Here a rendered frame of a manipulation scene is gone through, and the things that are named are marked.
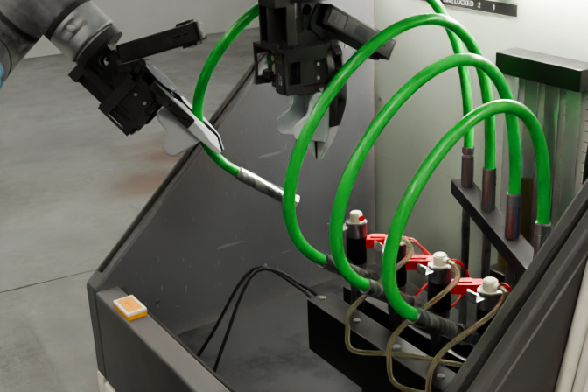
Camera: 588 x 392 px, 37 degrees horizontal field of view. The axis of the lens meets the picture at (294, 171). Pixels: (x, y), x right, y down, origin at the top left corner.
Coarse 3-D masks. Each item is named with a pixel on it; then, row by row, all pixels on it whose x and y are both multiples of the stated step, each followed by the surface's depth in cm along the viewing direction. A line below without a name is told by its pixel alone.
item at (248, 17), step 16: (432, 0) 114; (256, 16) 110; (448, 16) 115; (240, 32) 111; (448, 32) 116; (224, 48) 111; (208, 64) 111; (208, 80) 112; (464, 80) 118; (464, 96) 119; (192, 112) 113; (464, 112) 120; (464, 144) 122; (224, 160) 116
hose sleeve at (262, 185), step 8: (240, 168) 117; (240, 176) 117; (248, 176) 117; (256, 176) 118; (248, 184) 117; (256, 184) 117; (264, 184) 118; (272, 184) 119; (264, 192) 118; (272, 192) 118; (280, 192) 119; (280, 200) 119
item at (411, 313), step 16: (480, 112) 86; (496, 112) 87; (512, 112) 89; (528, 112) 90; (464, 128) 85; (528, 128) 92; (448, 144) 85; (544, 144) 93; (432, 160) 84; (544, 160) 94; (416, 176) 84; (544, 176) 95; (416, 192) 84; (544, 192) 96; (400, 208) 84; (544, 208) 96; (400, 224) 84; (544, 224) 97; (400, 240) 85; (544, 240) 97; (384, 256) 85; (384, 272) 85; (384, 288) 86; (400, 304) 87; (416, 320) 89; (432, 320) 90; (448, 320) 93; (448, 336) 93
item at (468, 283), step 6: (462, 282) 102; (468, 282) 102; (474, 282) 102; (480, 282) 102; (456, 288) 102; (462, 288) 102; (468, 288) 102; (474, 288) 102; (456, 294) 102; (462, 294) 102
